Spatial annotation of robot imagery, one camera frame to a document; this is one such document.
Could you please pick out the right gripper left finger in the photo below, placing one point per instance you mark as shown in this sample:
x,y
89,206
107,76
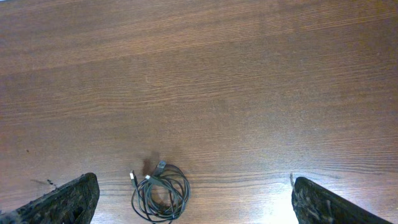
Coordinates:
x,y
73,202

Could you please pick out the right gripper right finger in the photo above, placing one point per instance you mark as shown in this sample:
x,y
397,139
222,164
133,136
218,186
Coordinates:
x,y
314,204

